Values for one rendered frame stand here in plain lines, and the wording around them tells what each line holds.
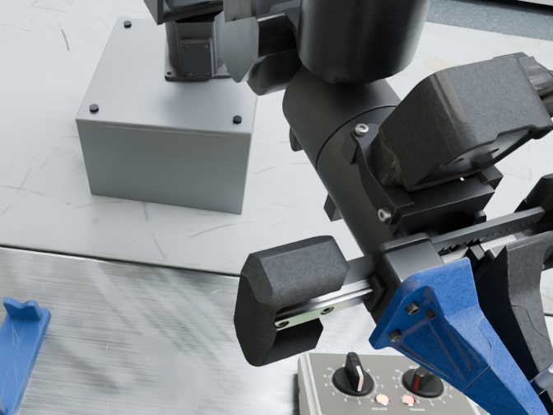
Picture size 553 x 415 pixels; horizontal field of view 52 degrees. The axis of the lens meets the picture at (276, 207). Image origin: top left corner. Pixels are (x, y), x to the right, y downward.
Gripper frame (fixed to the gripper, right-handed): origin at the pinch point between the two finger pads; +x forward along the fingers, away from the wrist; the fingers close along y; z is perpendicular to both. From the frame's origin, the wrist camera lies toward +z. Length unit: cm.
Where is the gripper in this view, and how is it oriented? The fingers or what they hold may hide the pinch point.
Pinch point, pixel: (505, 361)
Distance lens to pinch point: 25.3
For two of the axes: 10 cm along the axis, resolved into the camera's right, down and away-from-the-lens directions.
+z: 1.3, -6.2, -7.8
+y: 9.2, -2.2, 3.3
